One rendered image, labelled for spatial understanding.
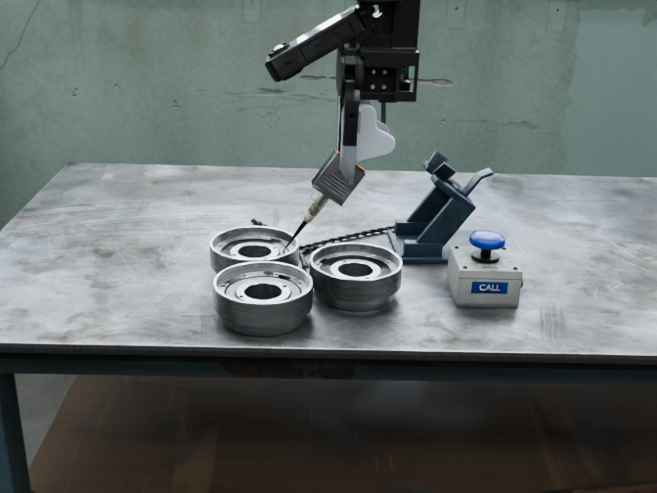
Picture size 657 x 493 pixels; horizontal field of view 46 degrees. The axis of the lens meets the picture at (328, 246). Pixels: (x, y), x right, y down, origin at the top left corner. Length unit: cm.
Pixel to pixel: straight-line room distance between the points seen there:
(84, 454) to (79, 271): 25
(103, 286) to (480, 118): 179
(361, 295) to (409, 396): 36
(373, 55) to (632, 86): 188
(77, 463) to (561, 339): 61
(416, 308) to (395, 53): 28
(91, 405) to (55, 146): 157
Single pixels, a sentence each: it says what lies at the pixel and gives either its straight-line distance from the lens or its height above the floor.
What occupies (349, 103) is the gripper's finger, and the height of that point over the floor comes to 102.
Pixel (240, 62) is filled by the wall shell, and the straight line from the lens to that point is 246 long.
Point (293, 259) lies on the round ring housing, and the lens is 90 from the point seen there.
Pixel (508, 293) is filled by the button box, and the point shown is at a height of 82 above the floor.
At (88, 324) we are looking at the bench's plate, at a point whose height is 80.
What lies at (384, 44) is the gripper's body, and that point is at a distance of 85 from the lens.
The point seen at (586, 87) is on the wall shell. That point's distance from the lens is 261.
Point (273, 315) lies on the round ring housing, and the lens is 78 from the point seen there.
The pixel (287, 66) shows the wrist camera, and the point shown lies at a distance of 84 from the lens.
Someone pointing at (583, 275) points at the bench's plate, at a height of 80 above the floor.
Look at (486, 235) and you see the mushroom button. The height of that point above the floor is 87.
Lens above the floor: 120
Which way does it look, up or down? 23 degrees down
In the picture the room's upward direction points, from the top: 2 degrees clockwise
